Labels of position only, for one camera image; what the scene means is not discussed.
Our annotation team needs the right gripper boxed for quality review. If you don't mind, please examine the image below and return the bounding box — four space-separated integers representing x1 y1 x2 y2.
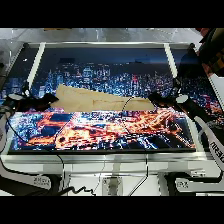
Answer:
147 92 170 109

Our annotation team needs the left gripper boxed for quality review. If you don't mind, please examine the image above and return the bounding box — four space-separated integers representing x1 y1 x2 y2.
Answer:
33 92 61 112

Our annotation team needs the cream garment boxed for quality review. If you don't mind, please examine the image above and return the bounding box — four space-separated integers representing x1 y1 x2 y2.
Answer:
50 84 156 114

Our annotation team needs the heap of clothes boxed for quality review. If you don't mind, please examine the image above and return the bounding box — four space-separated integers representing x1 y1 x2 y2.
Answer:
195 27 224 78

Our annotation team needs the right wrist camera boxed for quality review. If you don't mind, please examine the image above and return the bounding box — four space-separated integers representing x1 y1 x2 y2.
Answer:
171 77 184 97

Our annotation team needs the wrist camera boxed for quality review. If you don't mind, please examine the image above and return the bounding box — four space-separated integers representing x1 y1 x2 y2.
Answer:
171 77 184 97
20 80 34 99

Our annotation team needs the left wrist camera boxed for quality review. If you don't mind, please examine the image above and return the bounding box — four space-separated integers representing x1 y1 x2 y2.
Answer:
20 80 34 99

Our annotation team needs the black cable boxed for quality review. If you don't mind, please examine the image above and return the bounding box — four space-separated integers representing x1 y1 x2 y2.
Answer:
120 96 150 197
4 116 98 197

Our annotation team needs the silver frame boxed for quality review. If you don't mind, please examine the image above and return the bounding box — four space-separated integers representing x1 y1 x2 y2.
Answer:
0 40 224 197

